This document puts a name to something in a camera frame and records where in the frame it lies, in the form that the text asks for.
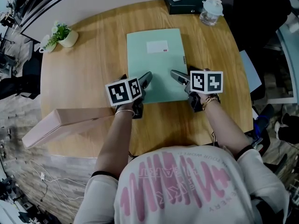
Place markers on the white shirt with pink print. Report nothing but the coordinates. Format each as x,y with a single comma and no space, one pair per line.
187,188

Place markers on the black file box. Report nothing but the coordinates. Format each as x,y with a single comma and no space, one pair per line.
184,7

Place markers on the flowering plant in cream pot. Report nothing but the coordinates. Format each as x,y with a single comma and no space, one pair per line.
67,37

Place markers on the glass jar with pale lid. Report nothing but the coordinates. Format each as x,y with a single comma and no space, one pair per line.
210,13

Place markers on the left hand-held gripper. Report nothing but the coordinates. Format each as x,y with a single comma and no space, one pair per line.
121,93

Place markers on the person's right hand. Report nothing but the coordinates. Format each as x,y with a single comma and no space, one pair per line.
206,70

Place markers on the black office chair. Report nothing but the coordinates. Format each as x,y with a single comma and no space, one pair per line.
259,15

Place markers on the person's right forearm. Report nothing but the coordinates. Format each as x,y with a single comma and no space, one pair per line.
224,127

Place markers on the green folder item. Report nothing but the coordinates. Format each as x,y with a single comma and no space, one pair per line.
156,62

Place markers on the white board with black frame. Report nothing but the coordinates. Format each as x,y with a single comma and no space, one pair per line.
53,6

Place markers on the person's left forearm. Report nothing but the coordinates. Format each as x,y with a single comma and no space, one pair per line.
112,139

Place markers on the pale blue sheet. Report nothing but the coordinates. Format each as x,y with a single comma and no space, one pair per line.
251,71

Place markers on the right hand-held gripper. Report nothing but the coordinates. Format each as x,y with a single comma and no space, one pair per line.
205,81

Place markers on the thin gold bangle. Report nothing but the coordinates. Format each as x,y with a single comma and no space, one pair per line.
125,111

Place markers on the pink box item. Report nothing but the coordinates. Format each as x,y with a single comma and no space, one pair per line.
63,125

